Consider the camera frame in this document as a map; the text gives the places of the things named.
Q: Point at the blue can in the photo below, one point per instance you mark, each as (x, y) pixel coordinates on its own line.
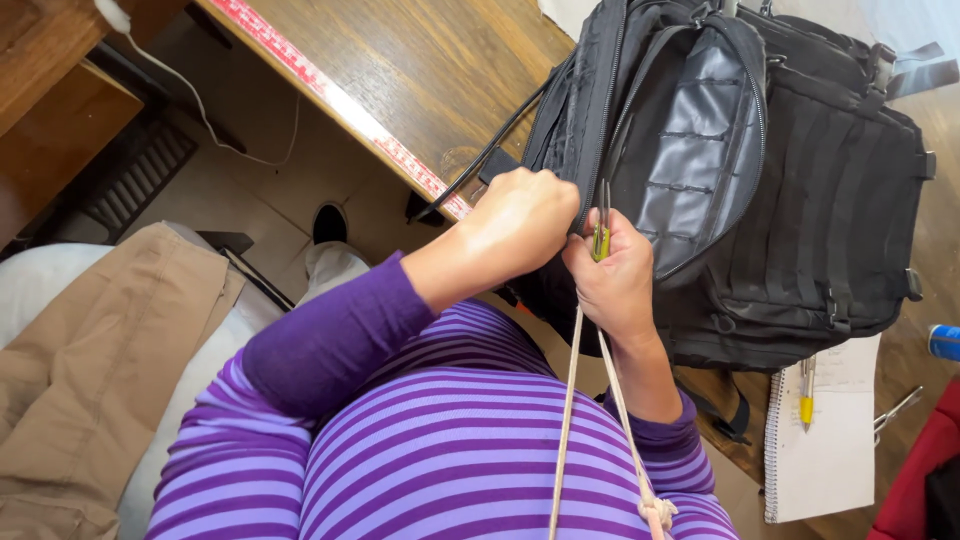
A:
(946, 343)

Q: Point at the person's left fingers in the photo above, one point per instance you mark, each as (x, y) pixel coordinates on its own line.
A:
(564, 202)

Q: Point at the metal tweezers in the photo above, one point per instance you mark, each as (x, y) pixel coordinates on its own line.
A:
(896, 412)

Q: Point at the white paper sheet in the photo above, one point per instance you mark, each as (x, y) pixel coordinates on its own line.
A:
(566, 13)

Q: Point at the person's right hand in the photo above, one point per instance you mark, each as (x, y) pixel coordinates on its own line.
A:
(619, 289)

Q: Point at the wooden cabinet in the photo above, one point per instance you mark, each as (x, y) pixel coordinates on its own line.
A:
(52, 97)

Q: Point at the black metal grate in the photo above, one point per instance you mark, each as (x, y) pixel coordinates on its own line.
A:
(131, 176)

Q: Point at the red and white measuring tape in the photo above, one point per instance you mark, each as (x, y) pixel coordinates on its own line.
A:
(337, 97)

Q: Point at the white spiral notebook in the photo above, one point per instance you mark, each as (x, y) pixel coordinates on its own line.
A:
(832, 457)

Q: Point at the black fabric piece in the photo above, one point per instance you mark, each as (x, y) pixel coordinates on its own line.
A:
(945, 499)

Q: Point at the person's left hand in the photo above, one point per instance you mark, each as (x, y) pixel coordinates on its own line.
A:
(514, 221)

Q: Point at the yellow pen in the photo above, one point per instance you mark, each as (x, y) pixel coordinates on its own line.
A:
(807, 397)

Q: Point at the black tactical backpack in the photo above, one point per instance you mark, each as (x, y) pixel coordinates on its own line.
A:
(757, 187)

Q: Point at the black frame bar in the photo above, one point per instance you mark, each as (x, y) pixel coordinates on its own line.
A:
(247, 266)

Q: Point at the red fabric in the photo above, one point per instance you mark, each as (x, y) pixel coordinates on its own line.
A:
(904, 495)

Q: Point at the purple striped shirt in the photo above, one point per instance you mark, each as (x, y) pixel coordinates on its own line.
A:
(450, 442)

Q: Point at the tan cloth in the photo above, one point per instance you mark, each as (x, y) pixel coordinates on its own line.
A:
(97, 375)

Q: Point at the person's light grey trouser leg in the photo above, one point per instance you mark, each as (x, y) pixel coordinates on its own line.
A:
(334, 268)

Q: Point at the person's black shoe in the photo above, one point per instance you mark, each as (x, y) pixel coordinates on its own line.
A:
(330, 223)

